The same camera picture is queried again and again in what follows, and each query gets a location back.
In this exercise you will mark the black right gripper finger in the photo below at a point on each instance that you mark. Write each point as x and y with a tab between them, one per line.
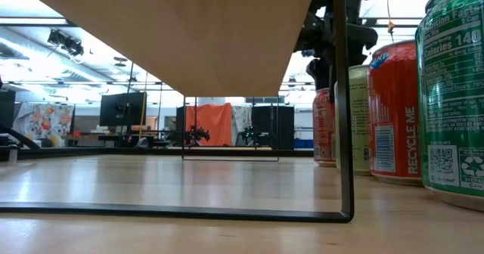
319	76

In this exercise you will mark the red Fanta can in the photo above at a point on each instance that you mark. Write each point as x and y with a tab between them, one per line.
393	106
323	133

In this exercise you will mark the pale green beverage can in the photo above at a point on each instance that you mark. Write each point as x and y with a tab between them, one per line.
359	125

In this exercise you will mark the green Sprite can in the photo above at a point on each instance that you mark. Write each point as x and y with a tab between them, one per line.
450	95

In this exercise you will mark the background black robot arm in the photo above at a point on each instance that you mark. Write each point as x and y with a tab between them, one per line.
250	133
196	135

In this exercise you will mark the wooden shelf with black legs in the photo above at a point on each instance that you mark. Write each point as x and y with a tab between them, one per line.
211	38

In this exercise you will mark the black cabinet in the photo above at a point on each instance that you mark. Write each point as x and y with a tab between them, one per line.
281	127

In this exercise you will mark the blue storage bins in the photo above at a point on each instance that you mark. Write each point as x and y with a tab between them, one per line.
302	143

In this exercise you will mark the white patterned cloth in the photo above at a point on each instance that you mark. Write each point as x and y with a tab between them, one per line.
242	118

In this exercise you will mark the orange-red draped cloth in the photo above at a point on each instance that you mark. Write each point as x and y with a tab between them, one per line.
215	119

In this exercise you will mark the round dark ceiling fixture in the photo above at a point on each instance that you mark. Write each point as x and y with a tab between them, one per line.
120	59
120	64

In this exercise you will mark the black computer monitor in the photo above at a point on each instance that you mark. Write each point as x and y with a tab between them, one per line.
121	108

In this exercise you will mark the background desk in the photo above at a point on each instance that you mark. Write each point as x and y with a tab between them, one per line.
94	137

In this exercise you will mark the floral patterned cloth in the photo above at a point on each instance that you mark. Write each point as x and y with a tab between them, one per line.
45	123

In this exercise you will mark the black upright panel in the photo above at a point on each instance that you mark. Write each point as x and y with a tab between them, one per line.
7	110

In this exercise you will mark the black aluminium table frame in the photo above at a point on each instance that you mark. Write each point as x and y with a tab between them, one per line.
113	152

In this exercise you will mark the black ceiling-mounted camera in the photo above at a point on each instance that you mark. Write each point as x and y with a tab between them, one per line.
68	44

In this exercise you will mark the silver metal bracket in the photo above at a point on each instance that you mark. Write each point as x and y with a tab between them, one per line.
13	155

